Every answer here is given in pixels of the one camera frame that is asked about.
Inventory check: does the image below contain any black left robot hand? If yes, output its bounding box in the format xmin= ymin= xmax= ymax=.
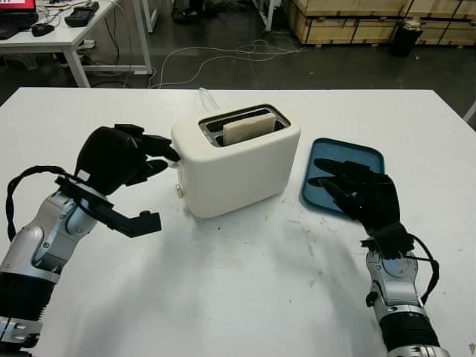
xmin=73 ymin=123 xmax=181 ymax=196

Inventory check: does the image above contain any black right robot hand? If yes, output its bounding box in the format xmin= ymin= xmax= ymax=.
xmin=312 ymin=157 xmax=405 ymax=236

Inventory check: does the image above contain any slice of white bread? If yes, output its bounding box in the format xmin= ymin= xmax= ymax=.
xmin=222 ymin=112 xmax=277 ymax=147

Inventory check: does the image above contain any blue plastic tray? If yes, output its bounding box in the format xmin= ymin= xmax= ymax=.
xmin=298 ymin=137 xmax=385 ymax=217

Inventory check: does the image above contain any white two-slot toaster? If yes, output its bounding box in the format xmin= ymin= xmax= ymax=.
xmin=170 ymin=103 xmax=302 ymax=219

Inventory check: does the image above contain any white office desk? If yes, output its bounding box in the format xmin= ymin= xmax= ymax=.
xmin=0 ymin=0 xmax=154 ymax=89

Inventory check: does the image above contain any black computer mouse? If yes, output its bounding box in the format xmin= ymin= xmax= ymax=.
xmin=30 ymin=22 xmax=56 ymax=37

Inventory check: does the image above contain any black handheld controller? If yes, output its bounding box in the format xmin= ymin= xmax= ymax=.
xmin=63 ymin=0 xmax=101 ymax=28

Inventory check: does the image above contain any black stand base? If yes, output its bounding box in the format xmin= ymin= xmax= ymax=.
xmin=170 ymin=0 xmax=206 ymax=25

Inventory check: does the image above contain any black laptop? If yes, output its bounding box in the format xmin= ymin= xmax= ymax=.
xmin=0 ymin=0 xmax=39 ymax=40

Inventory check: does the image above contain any black trash bin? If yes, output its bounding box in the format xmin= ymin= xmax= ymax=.
xmin=390 ymin=18 xmax=425 ymax=58

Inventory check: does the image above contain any wooden crate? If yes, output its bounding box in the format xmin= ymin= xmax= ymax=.
xmin=293 ymin=16 xmax=401 ymax=47
xmin=284 ymin=0 xmax=410 ymax=19
xmin=422 ymin=21 xmax=476 ymax=48
xmin=405 ymin=0 xmax=476 ymax=24

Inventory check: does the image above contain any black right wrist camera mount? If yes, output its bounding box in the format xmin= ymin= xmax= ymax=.
xmin=359 ymin=222 xmax=415 ymax=260

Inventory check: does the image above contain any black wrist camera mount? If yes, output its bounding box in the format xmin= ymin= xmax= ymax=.
xmin=359 ymin=222 xmax=415 ymax=260
xmin=54 ymin=173 xmax=164 ymax=239

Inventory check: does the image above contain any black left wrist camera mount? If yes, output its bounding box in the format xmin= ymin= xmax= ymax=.
xmin=54 ymin=173 xmax=164 ymax=239

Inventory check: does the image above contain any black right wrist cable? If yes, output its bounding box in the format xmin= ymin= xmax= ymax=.
xmin=403 ymin=231 xmax=440 ymax=303

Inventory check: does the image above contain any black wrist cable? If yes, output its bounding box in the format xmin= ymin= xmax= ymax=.
xmin=4 ymin=164 xmax=81 ymax=239
xmin=403 ymin=231 xmax=440 ymax=303

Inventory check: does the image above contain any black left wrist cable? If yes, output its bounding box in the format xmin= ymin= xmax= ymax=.
xmin=4 ymin=164 xmax=81 ymax=239

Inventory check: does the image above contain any white toaster power cord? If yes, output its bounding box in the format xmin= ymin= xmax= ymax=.
xmin=198 ymin=86 xmax=219 ymax=113

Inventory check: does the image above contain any white table frame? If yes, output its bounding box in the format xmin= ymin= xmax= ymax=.
xmin=142 ymin=0 xmax=161 ymax=34
xmin=255 ymin=0 xmax=284 ymax=33

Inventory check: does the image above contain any white floor cable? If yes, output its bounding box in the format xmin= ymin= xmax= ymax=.
xmin=149 ymin=38 xmax=310 ymax=90

